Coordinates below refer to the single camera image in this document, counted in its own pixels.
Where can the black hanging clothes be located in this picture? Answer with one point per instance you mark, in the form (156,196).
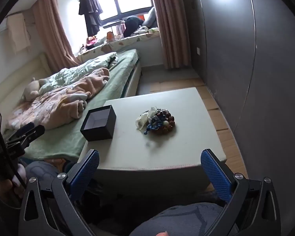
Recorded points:
(89,7)

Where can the white low table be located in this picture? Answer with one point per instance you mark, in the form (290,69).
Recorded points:
(177,118)

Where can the orange box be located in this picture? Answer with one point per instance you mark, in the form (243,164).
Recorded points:
(110,36)

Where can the beige plush toy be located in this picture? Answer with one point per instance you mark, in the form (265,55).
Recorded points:
(30,88)

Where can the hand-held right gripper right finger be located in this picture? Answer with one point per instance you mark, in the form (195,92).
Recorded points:
(215,174)

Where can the pile of pink clothes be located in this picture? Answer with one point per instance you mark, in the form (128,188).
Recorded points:
(89,43)

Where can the light green quilt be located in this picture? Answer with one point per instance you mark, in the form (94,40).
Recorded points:
(83,68)

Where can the pink printed blanket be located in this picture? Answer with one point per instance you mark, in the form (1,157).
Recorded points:
(61,103)

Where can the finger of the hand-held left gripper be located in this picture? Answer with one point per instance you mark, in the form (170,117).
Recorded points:
(22,129)
(32,134)

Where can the black jewelry box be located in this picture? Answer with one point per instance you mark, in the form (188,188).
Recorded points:
(98,123)

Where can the pink curtain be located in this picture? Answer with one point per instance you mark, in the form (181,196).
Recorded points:
(169,24)
(54,36)

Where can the beige hanging towel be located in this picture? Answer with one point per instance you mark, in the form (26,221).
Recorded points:
(18,32)

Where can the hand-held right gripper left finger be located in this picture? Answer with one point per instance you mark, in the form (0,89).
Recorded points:
(87,169)

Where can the person's left hand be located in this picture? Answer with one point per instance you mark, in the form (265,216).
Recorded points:
(5,186)

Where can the grey pillow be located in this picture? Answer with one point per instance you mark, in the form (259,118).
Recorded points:
(151,17)

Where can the bed with green sheet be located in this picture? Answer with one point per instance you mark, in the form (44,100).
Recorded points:
(108,93)

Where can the black bag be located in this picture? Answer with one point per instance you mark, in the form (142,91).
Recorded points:
(132,24)

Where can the dark grey door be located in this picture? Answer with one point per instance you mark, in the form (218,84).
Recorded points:
(196,29)

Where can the row of books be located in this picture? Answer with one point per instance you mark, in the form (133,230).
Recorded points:
(119,29)

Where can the white wall switch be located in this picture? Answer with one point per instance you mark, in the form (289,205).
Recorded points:
(198,51)

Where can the patterned window seat cushion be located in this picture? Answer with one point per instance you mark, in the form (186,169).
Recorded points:
(118,43)

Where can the white cloth pouch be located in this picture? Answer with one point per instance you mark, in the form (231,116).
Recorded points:
(142,121)

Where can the person's leg in grey trousers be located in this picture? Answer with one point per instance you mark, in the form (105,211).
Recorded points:
(182,216)
(39,169)

